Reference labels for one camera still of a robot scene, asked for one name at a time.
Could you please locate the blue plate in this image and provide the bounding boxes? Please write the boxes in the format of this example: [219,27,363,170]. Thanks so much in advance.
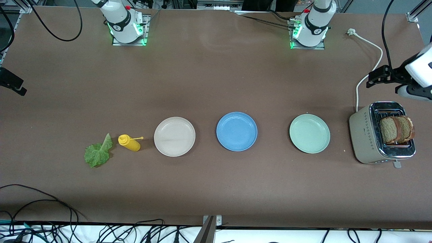
[216,112,258,152]

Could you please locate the aluminium frame corner profile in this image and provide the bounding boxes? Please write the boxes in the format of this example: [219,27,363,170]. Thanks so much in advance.
[0,0,32,14]
[407,0,432,23]

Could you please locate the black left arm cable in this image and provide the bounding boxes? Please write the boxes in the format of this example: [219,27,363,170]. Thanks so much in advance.
[381,0,396,72]

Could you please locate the thin black hanging cable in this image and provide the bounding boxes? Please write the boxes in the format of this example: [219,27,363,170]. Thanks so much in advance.
[0,3,16,54]

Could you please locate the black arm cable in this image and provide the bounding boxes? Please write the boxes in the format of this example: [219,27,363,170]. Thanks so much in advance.
[381,0,396,72]
[27,0,84,42]

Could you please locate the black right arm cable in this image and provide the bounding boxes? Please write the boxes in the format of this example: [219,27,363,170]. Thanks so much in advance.
[27,0,84,42]

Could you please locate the aluminium table edge bracket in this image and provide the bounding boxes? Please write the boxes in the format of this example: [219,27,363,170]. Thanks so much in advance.
[193,215,223,243]

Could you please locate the beige plate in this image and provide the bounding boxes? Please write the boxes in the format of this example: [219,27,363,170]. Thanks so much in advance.
[154,117,196,157]

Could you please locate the long black loose cable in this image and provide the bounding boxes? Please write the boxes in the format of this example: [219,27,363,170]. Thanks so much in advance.
[0,184,86,221]

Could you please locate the person in dark clothes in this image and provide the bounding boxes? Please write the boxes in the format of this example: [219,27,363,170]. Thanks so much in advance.
[241,0,297,12]

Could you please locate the brown bread slice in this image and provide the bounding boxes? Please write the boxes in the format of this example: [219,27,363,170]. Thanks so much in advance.
[396,115,416,142]
[380,116,403,145]

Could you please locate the white toaster power cord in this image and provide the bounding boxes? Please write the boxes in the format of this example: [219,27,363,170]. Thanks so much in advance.
[347,28,384,112]

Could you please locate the black base supply cable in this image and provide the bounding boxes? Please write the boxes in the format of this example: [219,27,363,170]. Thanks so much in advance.
[235,10,297,31]

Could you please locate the looped black loose cable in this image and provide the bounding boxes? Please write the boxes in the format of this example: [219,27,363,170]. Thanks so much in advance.
[0,199,80,243]

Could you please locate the pale green plate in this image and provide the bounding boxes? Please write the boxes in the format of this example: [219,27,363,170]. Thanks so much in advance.
[289,114,331,154]

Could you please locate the yellow mustard squeeze bottle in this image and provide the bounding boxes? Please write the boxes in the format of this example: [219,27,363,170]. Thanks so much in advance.
[118,134,144,152]

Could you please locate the grey metal box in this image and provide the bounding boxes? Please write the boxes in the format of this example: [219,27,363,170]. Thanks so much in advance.
[197,0,243,10]

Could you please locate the black left camera bracket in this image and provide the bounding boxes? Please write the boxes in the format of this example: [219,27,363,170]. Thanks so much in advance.
[407,80,432,98]

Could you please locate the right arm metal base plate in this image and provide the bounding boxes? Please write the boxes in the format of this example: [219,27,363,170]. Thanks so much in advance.
[112,14,149,46]

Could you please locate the green lettuce leaf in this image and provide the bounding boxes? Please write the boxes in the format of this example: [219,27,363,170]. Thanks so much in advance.
[84,133,113,168]

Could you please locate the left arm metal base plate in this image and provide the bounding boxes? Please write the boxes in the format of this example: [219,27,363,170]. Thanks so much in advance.
[290,19,326,50]

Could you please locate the tangled black floor cables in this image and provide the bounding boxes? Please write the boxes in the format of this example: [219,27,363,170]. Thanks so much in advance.
[0,219,203,243]

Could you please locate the beige chrome toaster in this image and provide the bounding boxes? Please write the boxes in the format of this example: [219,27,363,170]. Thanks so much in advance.
[349,101,416,168]

